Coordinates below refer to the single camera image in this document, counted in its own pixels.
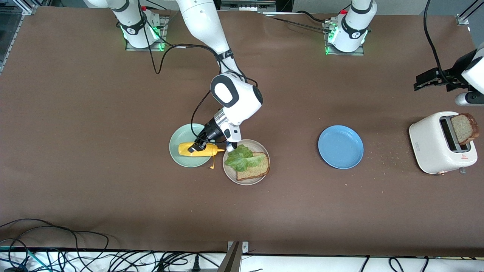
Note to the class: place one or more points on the green lettuce leaf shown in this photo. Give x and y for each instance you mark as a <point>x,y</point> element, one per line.
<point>242,158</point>

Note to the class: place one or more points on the black and metal equipment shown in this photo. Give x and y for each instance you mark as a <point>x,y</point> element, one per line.
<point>245,4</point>

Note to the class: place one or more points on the aluminium frame rail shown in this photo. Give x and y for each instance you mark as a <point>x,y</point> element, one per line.
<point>11,34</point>

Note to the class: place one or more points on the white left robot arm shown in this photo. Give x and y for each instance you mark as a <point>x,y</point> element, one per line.
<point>355,22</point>

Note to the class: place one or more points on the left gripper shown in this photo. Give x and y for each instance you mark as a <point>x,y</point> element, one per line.
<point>441,78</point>

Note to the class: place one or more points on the yellow squeeze bottle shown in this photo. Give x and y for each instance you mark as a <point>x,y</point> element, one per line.
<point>211,151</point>

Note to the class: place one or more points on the white toaster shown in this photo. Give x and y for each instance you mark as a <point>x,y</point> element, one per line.
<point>427,147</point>

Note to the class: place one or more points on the blue plate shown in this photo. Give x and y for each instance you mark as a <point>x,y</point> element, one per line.
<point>340,147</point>

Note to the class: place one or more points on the brown table cover sheet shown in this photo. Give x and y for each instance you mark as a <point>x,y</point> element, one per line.
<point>302,207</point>

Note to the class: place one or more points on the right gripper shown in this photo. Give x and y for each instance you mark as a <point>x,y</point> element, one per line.
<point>211,133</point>

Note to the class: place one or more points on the brown bread slice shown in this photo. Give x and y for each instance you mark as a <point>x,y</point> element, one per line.
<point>257,170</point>
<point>464,128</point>

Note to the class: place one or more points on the aluminium profile bar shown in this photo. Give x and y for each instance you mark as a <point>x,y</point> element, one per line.
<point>462,19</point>

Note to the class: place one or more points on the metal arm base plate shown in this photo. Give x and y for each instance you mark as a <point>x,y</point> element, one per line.
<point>130,47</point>
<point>359,53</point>

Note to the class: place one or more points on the beige plate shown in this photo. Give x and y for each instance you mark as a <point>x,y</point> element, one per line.
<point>232,175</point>

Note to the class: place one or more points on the mint green plate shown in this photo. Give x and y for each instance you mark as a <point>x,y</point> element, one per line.
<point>185,132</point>

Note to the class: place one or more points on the black power plug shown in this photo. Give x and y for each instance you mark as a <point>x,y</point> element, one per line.
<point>196,266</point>

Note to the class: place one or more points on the grey metal mount post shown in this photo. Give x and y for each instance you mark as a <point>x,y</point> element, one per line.
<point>232,260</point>

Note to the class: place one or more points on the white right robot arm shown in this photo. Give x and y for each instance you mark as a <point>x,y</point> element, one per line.
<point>204,22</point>

